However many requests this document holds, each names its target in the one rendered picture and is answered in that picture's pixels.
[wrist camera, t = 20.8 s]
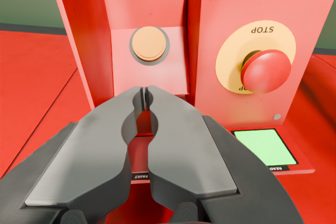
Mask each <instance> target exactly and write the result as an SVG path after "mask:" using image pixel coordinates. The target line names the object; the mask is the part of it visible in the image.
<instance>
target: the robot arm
mask: <svg viewBox="0 0 336 224"><path fill-rule="evenodd" d="M146 104H147V111H150V119H151V131H152V134H153V135H154V138H153V140H152V141H151V142H150V143H149V145H148V171H149V180H150V189H151V196H152V198H153V199H154V200H155V201H156V202H157V203H159V204H161V205H162V206H164V207H166V208H168V209H170V210H172V211H173V212H174V213H173V215H172V216H171V218H170V220H169V222H168V223H158V224H305V222H304V220H303V218H302V216H301V214H300V212H299V211H298V209H297V207H296V205H295V203H294V202H293V200H292V199H291V197H290V195H289V194H288V192H287V191H286V189H285V188H284V186H283V185H282V184H281V182H280V181H279V180H278V178H277V177H276V176H275V175H274V173H273V172H272V171H271V170H270V169H269V168H268V166H267V165H266V164H265V163H264V162H263V161H262V160H261V159H260V158H259V157H258V156H257V155H256V154H255V153H253V152H252V151H251V150H250V149H249V148H248V147H247V146H245V145H244V144H243V143H242V142H241V141H240V140H239V139H237V138H236V137H235V136H234V135H233V134H232V133H230V132H229V131H228V130H227V129H226V128H225V127H223V126H222V125H221V124H220V123H219V122H218V121H216V120H215V119H214V118H213V117H212V116H211V115H203V114H202V113H201V112H200V111H199V110H198V109H196V108H195V107H194V106H192V105H191V104H189V103H188V102H186V101H184V100H183V99H181V98H179V97H177V96H175V95H173V94H171V93H169V92H167V91H165V90H163V89H161V88H159V87H157V86H155V85H150V86H146V87H142V86H134V87H132V88H130V89H128V90H126V91H124V92H122V93H121V94H119V95H117V96H115V97H113V98H111V99H109V100H107V101H106V102H104V103H102V104H101V105H99V106H97V107H96V108H94V109H93V110H92V111H90V112H89V113H88V114H86V115H85V116H84V117H83V118H82V119H81V120H80V121H79V122H70V123H69V124H68V125H66V126H65V127H64V128H63V129H61V130H60V131H59V132H58V133H56V134H55V135H54V136H53V137H51V138H50V139H49V140H48V141H46V142H45V143H44V144H43V145H41V146H40V147H39V148H38V149H36V150H35V151H34V152H33V153H31V154H30V155H29V156H28V157H26V158H25V159H24V160H23V161H22V162H20V163H19V164H18V165H17V166H15V167H14V168H13V169H12V170H11V171H9V172H8V173H7V174H6V175H5V176H4V177H3V178H2V179H1V180H0V224H105V223H106V219H107V216H108V213H110V212H111V211H113V210H114V209H116V208H118V207H119V206H121V205H122V204H124V203H125V202H126V200H127V199H128V197H129V193H130V187H131V181H132V170H131V164H130V158H129V153H128V146H129V144H130V142H131V141H132V139H133V138H134V137H135V136H136V135H137V133H138V130H137V123H136V120H137V118H138V117H139V115H140V114H141V113H142V112H143V111H145V109H146Z"/></svg>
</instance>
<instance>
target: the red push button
mask: <svg viewBox="0 0 336 224"><path fill-rule="evenodd" d="M290 73H291V62H290V60H289V58H288V56H287V55H286V54H285V53H284V52H282V51H280V50H277V49H268V50H263V51H262V50H254V51H252V52H250V53H249V54H247V55H246V57H245V58H244V60H243V68H242V71H241V76H240V79H241V83H242V85H243V86H244V87H245V88H246V89H247V90H248V91H250V92H252V93H255V94H266V93H269V92H272V91H274V90H276V89H277V88H279V87H280V86H281V85H282V84H284V83H285V81H286V80H287V79H288V77H289V75H290Z"/></svg>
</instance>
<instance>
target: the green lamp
mask: <svg viewBox="0 0 336 224"><path fill-rule="evenodd" d="M234 133H235V136H236V138H237V139H238V140H240V141H241V142H242V143H243V144H244V145H245V146H247V147H248V148H249V149H250V150H251V151H252V152H253V153H255V154H256V155H257V156H258V157H259V158H260V159H261V160H262V161H263V162H264V163H265V164H266V165H267V166H272V165H289V164H296V162H295V160H294V159H293V157H292V156H291V154H290V153H289V151H288V150H287V148H286V147H285V145H284V144H283V142H282V141H281V139H280V138H279V136H278V135H277V133H276V132H275V131H274V130H273V129H272V130H254V131H236V132H234Z"/></svg>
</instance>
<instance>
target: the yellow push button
mask: <svg viewBox="0 0 336 224"><path fill-rule="evenodd" d="M132 47H133V50H134V52H135V53H136V55H137V56H138V57H139V58H140V59H142V60H144V61H147V62H152V61H156V60H158V59H159V58H160V57H161V56H162V55H163V54H164V52H165V49H166V39H165V36H164V35H163V33H162V32H161V31H160V30H159V29H157V28H155V27H152V26H146V27H143V28H141V29H139V30H138V31H137V32H136V33H135V35H134V36H133V39H132Z"/></svg>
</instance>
